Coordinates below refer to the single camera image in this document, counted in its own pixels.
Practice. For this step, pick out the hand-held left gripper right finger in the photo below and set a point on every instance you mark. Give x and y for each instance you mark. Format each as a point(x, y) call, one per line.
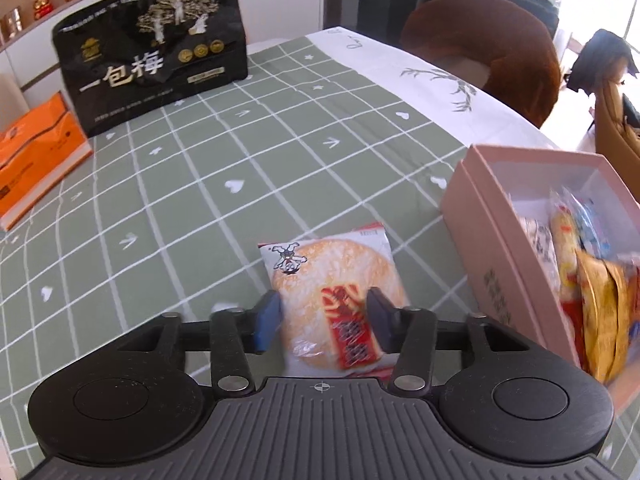
point(379, 320)

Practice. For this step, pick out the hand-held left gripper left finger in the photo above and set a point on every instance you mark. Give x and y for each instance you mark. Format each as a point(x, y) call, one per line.
point(265, 322)

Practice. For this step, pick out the yellow foil snack packet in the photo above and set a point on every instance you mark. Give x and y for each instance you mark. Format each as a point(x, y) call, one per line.
point(605, 320)

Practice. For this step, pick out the brown upholstered chair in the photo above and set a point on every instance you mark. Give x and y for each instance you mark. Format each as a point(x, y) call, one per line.
point(510, 50)

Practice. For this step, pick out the large black snack bag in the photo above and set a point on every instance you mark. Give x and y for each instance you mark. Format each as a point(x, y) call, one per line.
point(150, 55)

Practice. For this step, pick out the white rice cracker packet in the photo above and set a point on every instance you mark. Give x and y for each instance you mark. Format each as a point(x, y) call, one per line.
point(325, 280)

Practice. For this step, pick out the green checked tablecloth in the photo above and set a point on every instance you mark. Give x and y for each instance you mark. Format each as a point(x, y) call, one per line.
point(200, 185)

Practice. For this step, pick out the pink cardboard box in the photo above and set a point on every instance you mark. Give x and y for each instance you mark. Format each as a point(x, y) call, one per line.
point(495, 245)

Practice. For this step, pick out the orange cardboard box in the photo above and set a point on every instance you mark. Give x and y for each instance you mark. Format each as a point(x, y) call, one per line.
point(35, 155)

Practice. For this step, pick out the blue cartoon snack packet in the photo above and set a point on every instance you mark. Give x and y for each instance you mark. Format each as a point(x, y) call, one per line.
point(592, 230)

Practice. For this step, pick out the black cloth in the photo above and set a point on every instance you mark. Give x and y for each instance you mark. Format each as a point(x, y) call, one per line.
point(600, 60)

